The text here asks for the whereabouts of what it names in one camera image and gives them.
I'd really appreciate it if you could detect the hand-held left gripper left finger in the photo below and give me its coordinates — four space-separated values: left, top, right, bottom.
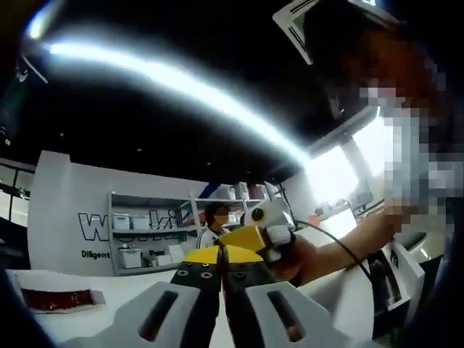
63 244 222 348

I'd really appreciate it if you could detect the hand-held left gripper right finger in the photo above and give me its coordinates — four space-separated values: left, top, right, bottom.
220 244 367 348

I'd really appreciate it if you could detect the row of red coffee packets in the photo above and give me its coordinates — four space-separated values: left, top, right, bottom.
21 288 91 311

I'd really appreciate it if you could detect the person's right hand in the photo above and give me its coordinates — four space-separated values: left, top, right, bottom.
270 235 322 288

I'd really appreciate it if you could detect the black stand with screen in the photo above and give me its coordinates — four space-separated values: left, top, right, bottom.
277 183 293 218

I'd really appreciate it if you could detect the white cardboard box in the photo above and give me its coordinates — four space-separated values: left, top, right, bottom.
14 273 106 313

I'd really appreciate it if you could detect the grey metal shelving rack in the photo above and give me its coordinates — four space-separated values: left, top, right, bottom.
107 184 287 276

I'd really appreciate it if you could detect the row of white storage bins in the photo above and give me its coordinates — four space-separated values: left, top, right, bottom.
114 184 269 269

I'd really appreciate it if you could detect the white panel with black label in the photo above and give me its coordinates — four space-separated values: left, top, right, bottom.
365 241 425 322

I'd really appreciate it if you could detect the long ceiling light strip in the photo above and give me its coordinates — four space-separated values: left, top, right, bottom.
28 21 312 171

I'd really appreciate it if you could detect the person's head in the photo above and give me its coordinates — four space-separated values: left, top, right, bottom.
300 10 447 124

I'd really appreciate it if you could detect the ceiling air conditioner unit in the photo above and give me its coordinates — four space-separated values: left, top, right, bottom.
272 0 403 66

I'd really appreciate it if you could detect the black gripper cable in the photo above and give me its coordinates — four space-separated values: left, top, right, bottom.
294 220 374 291

